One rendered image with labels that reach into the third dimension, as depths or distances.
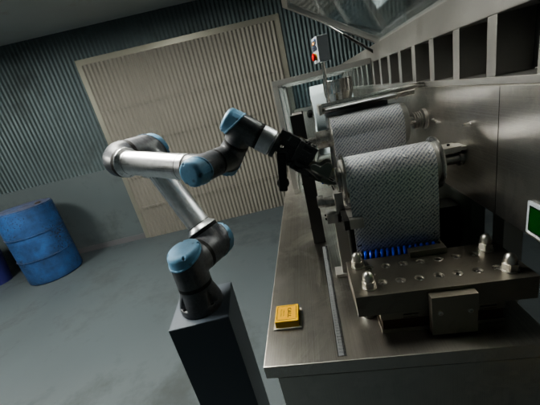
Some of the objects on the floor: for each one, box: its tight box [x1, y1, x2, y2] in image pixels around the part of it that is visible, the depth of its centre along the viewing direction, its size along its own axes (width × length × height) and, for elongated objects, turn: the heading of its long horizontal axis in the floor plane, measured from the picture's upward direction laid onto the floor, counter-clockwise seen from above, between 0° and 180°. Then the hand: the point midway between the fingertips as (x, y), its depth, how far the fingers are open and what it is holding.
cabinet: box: [278, 357, 540, 405], centre depth 201 cm, size 252×64×86 cm, turn 26°
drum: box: [0, 198, 83, 286], centre depth 376 cm, size 63×63×96 cm
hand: (330, 182), depth 86 cm, fingers closed, pressing on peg
